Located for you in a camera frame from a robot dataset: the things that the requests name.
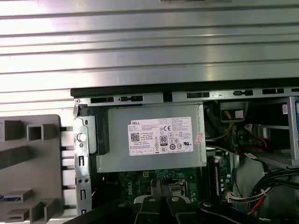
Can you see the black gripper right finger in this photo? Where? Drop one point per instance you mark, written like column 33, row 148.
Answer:
column 178, row 210

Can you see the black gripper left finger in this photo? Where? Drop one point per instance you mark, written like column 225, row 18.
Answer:
column 151, row 210

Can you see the CPU socket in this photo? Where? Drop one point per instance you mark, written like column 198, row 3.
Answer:
column 178, row 183

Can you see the green motherboard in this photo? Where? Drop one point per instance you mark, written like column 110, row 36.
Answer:
column 194, row 177

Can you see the grey power supply unit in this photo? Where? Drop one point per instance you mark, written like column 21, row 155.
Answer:
column 116, row 144

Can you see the black PC case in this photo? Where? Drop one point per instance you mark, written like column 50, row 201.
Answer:
column 144, row 95

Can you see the grey parts rack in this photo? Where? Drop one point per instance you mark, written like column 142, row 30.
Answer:
column 42, row 163

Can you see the metal drive cage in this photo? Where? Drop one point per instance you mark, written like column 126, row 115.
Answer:
column 293, row 140

